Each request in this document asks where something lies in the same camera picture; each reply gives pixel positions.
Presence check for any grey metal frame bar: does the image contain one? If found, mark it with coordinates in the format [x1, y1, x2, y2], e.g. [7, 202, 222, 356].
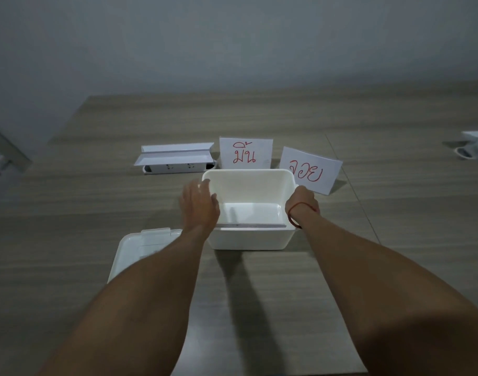
[0, 120, 32, 184]

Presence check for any person's left hand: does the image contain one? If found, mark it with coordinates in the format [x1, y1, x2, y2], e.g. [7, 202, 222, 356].
[179, 178, 221, 236]

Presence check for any white plastic box lid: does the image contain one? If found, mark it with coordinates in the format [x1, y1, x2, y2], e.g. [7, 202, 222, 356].
[107, 228, 183, 284]

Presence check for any person's left forearm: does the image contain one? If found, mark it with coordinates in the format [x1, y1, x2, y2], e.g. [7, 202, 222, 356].
[37, 225, 216, 376]

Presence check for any white paper card red writing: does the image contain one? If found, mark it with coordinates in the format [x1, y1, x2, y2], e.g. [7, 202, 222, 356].
[279, 146, 343, 196]
[218, 137, 274, 170]

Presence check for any white plastic storage box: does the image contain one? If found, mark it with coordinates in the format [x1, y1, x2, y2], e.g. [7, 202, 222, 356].
[201, 168, 300, 251]

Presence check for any red string bracelet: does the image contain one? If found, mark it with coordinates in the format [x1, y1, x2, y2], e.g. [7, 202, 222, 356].
[287, 202, 319, 229]

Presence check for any person's right hand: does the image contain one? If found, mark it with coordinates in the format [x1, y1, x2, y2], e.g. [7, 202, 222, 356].
[285, 185, 320, 218]

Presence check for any person's right forearm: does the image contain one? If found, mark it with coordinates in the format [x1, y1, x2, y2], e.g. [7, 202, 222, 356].
[288, 205, 478, 376]

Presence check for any white power strip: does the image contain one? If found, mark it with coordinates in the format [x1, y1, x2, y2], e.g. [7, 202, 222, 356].
[142, 160, 217, 175]
[454, 139, 478, 160]

